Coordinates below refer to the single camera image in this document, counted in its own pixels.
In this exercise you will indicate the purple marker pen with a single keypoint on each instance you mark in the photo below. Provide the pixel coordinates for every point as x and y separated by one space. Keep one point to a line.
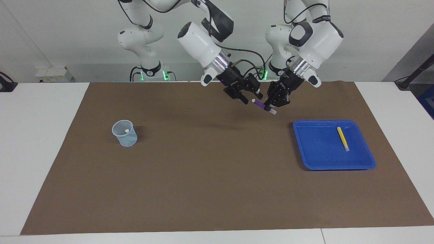
259 103

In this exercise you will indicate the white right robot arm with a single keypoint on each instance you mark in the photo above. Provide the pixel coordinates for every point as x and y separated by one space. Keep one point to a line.
200 44

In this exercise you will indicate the blue plastic tray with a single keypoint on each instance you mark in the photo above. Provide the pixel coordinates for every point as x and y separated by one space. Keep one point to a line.
315 152

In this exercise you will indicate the blue crate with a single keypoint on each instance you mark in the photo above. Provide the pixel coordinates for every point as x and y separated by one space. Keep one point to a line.
428 101

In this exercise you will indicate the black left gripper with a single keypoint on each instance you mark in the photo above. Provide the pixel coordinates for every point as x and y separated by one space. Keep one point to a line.
286 83

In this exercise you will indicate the white wall socket box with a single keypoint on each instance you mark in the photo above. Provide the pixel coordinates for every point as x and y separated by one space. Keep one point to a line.
54 74

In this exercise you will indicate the pale blue mesh pen cup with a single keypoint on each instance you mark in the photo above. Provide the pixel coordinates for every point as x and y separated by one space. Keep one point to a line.
126 139

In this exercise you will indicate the yellow marker pen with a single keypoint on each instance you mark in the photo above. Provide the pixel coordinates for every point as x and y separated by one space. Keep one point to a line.
342 139

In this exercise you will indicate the black clamp base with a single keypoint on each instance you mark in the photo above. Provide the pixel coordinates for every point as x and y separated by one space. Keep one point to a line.
6 85

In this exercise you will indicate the brown table mat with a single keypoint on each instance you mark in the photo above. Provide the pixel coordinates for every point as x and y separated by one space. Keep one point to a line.
217 169

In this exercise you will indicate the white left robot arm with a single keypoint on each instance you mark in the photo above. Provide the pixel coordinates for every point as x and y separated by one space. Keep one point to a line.
318 40

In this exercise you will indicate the black stand pole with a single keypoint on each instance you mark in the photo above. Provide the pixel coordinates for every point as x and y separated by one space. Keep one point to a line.
418 71

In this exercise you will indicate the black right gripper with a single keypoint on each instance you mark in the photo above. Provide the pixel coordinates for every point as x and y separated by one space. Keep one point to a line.
234 79

